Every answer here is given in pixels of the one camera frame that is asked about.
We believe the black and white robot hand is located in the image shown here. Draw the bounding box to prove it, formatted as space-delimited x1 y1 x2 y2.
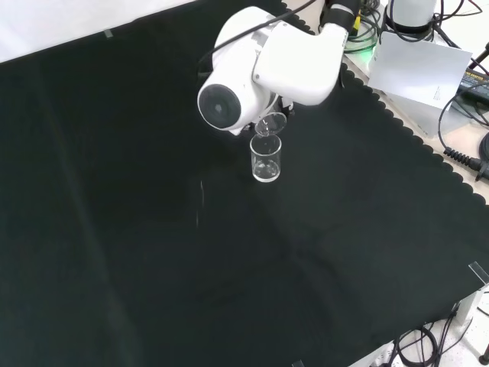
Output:
240 96 296 136

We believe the clear glass beaker with water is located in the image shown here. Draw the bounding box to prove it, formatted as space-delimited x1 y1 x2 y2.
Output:
254 112 288 139

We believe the clear glass beaker with markings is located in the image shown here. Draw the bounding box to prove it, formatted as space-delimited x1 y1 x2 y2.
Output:
249 133 283 184

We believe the white cylinder with black base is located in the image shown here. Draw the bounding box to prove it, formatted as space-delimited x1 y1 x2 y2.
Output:
384 0 439 38

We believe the grey metal box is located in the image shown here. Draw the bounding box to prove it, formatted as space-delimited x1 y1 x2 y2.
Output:
381 90 479 139

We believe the black bench cloth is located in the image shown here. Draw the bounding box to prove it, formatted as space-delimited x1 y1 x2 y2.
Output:
0 0 489 367

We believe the black power adapter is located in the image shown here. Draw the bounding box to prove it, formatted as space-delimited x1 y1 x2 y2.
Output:
457 65 489 101

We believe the black tripod leg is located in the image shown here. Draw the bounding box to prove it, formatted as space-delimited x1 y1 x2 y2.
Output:
467 41 489 72

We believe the grey metal bench leg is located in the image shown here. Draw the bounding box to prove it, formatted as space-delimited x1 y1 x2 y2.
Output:
455 284 489 326

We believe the green cable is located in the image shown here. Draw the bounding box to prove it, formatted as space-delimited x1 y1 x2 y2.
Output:
343 5 384 54

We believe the black cable with ribbed plug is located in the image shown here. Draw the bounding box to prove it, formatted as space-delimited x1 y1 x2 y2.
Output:
436 93 489 183

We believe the black cable loop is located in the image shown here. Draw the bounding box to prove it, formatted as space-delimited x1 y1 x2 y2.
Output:
392 323 441 367

